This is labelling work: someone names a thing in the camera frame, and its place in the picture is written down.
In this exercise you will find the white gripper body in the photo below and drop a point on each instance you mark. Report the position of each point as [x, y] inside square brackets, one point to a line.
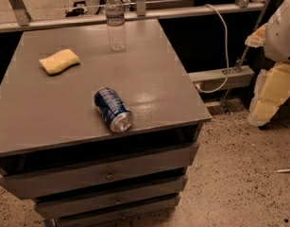
[281, 37]

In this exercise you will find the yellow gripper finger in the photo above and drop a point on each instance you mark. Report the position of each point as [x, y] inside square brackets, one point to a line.
[272, 89]
[256, 39]

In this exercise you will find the clear plastic water bottle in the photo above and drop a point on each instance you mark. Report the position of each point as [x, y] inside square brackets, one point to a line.
[115, 19]

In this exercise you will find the blue pepsi can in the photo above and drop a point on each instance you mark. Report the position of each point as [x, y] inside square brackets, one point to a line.
[113, 110]

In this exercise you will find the pale stick on floor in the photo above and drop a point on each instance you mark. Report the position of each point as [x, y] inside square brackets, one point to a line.
[287, 170]

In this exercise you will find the grey drawer cabinet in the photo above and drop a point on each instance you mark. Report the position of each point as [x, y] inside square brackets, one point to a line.
[55, 148]

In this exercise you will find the top drawer knob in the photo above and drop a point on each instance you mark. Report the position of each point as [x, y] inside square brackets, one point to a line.
[110, 176]

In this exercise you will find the drawer knob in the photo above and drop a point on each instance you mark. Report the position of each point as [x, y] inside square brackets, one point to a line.
[118, 201]
[110, 176]

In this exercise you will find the middle drawer knob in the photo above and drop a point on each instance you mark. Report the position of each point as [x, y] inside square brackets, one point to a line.
[118, 201]

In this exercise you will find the yellow sponge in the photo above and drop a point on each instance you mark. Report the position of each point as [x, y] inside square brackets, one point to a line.
[59, 61]

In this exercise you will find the grey metal frame rail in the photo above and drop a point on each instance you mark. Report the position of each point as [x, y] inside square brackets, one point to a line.
[24, 23]

